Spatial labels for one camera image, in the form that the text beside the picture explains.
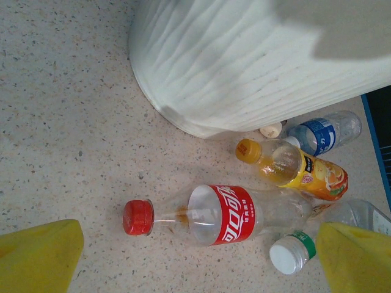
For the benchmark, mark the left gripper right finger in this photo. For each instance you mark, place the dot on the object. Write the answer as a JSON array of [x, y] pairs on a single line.
[[357, 262]]

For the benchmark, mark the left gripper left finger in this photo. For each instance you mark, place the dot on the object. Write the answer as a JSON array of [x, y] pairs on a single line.
[[36, 259]]

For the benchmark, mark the orange juice bottle orange cap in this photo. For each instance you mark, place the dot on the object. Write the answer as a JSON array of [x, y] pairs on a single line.
[[317, 177]]

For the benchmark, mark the red label cola bottle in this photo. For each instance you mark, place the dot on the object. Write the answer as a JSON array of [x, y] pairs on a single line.
[[235, 213]]

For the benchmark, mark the blue label clear bottle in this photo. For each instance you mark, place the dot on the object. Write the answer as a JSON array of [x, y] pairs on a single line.
[[320, 134]]

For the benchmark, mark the brown label drink bottle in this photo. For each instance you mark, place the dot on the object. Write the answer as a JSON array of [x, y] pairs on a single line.
[[270, 131]]

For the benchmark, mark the white ribbed plastic bin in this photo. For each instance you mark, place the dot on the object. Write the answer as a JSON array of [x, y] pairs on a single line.
[[229, 76]]

